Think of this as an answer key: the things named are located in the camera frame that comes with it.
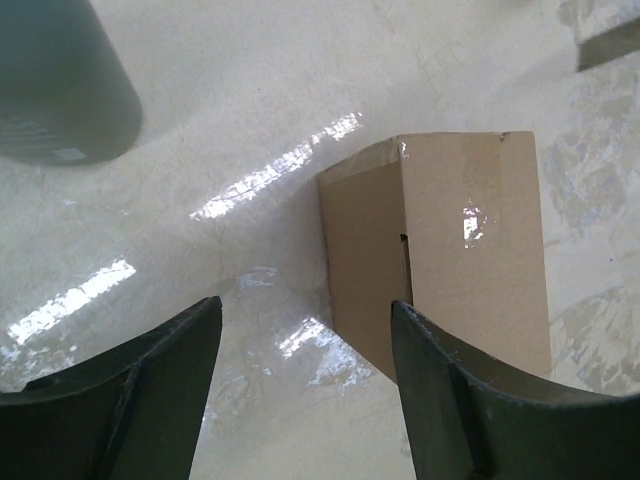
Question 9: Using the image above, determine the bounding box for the brown cardboard express box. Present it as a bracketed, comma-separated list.
[316, 131, 551, 377]

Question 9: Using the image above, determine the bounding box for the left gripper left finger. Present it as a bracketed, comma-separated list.
[1, 296, 222, 479]

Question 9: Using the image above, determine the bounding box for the grey pump bottle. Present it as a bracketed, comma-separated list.
[1, 0, 143, 165]

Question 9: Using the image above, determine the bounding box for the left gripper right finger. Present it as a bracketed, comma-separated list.
[391, 301, 639, 479]

